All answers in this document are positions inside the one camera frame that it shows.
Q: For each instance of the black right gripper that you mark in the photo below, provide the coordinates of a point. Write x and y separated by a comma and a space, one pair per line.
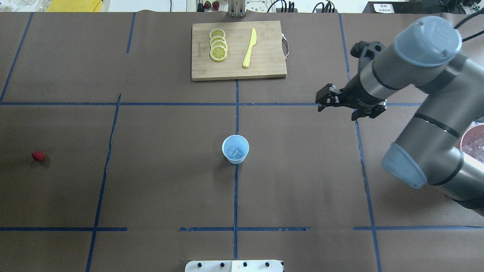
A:
356, 95

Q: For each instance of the clear ice cube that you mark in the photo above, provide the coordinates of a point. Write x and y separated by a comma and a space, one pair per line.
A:
236, 153

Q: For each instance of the red strawberry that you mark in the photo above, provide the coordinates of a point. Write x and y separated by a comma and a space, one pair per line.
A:
38, 156

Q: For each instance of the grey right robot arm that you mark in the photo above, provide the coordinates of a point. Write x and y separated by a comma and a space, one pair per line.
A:
427, 55

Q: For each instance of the light blue paper cup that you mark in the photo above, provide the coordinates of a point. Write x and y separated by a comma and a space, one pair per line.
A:
235, 141

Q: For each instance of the pile of clear ice cubes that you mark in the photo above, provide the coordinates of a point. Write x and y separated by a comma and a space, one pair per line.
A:
473, 144

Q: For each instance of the bamboo cutting board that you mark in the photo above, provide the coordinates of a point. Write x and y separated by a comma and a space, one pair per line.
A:
267, 61

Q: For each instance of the yellow plastic knife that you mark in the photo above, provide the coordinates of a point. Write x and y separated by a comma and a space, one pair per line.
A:
252, 43

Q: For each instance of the black box with label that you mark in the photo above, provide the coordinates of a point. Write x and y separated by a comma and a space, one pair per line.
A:
408, 7

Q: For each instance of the top lemon slice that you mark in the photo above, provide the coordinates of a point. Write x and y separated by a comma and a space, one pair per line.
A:
218, 53

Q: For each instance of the spare strawberry right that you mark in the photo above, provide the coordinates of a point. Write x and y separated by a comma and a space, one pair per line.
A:
215, 5

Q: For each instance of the spare strawberry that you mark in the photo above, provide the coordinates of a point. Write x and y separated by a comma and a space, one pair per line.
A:
215, 5
207, 5

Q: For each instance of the spare strawberry left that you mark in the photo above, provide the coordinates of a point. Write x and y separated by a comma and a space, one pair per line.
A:
207, 5

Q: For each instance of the pink bowl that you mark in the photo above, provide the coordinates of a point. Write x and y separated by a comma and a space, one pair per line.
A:
472, 130

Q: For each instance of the yellow cloth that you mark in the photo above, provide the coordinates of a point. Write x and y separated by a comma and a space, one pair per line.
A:
75, 6

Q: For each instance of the metal camera stand post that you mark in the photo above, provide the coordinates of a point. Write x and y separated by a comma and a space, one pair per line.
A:
237, 8

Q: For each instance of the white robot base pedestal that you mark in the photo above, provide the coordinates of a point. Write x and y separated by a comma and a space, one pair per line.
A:
235, 266

